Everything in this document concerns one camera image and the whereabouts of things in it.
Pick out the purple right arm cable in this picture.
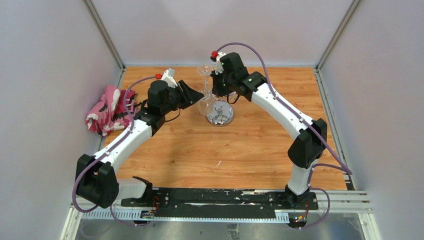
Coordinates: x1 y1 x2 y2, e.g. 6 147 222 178
215 42 353 231

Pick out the pink camouflage cloth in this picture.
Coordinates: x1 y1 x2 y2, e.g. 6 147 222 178
85 84 139 137

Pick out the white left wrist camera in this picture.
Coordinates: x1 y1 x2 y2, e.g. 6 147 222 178
155 67 178 88

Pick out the chrome spiral wine glass rack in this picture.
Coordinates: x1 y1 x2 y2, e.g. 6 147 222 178
203 67 239 128

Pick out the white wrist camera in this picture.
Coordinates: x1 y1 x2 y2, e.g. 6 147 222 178
155 67 178 88
210 50 226 75

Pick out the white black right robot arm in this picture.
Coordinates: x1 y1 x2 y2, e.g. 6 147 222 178
210 51 328 209

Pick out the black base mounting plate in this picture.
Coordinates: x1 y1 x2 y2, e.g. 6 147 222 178
120 187 319 220

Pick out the clear wine glass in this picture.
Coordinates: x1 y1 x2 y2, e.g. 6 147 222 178
196 63 214 76
197 90 215 116

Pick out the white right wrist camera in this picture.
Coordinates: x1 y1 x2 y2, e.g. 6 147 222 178
210 50 226 75

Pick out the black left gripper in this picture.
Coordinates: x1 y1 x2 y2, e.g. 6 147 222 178
161 80 204 115

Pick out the aluminium frame rail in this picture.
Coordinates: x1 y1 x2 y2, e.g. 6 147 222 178
80 187 372 225

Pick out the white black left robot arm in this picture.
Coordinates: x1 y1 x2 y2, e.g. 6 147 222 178
72 80 204 212

